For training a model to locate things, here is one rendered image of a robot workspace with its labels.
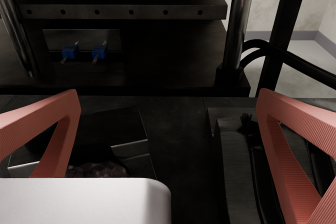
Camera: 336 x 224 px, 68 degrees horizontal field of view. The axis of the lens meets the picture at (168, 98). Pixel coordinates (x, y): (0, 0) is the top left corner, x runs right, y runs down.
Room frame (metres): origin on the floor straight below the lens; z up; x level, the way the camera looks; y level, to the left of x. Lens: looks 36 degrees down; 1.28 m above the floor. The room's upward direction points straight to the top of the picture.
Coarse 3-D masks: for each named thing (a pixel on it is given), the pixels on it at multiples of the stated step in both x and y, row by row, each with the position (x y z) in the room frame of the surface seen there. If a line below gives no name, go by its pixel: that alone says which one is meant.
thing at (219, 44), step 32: (0, 32) 1.24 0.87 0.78; (32, 32) 1.24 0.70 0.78; (160, 32) 1.24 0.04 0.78; (192, 32) 1.23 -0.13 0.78; (224, 32) 1.23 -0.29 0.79; (0, 64) 0.90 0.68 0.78; (128, 64) 0.90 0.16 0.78; (160, 64) 0.89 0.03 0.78; (192, 64) 0.89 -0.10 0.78; (224, 96) 0.73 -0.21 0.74
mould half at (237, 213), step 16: (208, 112) 0.50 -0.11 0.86; (224, 112) 0.50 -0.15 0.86; (240, 112) 0.50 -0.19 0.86; (208, 128) 0.46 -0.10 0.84; (224, 128) 0.36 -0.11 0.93; (240, 128) 0.36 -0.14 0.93; (288, 128) 0.36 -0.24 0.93; (208, 144) 0.44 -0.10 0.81; (224, 144) 0.32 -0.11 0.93; (240, 144) 0.32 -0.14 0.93; (304, 144) 0.32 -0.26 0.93; (224, 160) 0.30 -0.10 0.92; (240, 160) 0.30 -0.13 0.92; (304, 160) 0.29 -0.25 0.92; (224, 176) 0.27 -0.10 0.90; (240, 176) 0.27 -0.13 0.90; (224, 192) 0.25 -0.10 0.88; (240, 192) 0.25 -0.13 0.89; (224, 208) 0.23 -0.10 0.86; (240, 208) 0.22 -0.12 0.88; (256, 208) 0.22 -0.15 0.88
